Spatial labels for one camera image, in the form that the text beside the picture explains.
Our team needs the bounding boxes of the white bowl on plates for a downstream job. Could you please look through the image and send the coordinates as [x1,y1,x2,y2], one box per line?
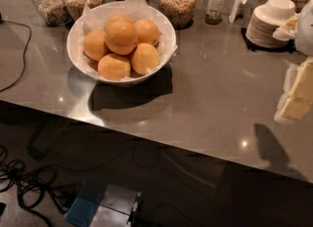
[265,0,295,23]

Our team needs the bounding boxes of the orange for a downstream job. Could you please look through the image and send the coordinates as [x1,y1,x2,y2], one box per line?
[134,19,160,46]
[130,43,159,75]
[83,29,110,62]
[98,53,131,81]
[105,14,134,26]
[105,21,138,55]

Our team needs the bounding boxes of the left glass granola jar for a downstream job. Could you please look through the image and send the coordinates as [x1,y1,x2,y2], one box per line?
[31,0,71,26]

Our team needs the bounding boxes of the white ceramic bowl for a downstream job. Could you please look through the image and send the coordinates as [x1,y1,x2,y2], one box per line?
[66,1,177,87]

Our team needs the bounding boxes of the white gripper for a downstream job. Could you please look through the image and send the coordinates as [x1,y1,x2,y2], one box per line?
[273,0,313,124]

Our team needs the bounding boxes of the glass bottle white label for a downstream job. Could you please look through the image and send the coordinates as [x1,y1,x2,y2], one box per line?
[204,0,228,25]

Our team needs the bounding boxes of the stack of paper plates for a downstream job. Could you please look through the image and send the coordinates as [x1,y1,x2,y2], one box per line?
[246,4,289,49]

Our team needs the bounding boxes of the black floor cables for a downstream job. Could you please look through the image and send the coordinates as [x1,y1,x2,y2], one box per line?
[0,144,82,227]

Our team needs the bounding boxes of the right glass granola jar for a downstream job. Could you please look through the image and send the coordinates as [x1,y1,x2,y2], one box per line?
[158,0,197,29]

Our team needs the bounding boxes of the black tray under plates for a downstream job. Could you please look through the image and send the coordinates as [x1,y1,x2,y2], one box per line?
[241,27,295,54]

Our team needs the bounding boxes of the white paper bowl liner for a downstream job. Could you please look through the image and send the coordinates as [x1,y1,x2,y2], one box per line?
[76,0,179,82]

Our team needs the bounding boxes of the black cable on table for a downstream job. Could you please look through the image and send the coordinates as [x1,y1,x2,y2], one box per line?
[0,19,32,93]

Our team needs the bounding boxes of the blue and grey box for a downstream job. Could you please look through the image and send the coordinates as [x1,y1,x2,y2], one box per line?
[66,180,141,227]

